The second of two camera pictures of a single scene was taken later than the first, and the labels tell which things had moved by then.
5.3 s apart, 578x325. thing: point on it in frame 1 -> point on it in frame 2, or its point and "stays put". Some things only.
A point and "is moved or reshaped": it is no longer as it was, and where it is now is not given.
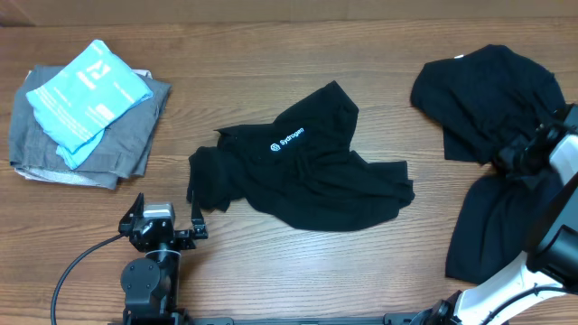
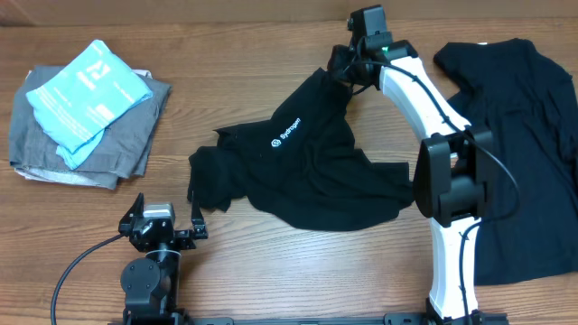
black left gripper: [199, 228] stays put
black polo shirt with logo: [301, 170] stays put
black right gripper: [506, 159] -> [335, 60]
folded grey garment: [124, 152] stays put
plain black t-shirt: [483, 102] is moved or reshaped
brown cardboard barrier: [26, 13] stays put
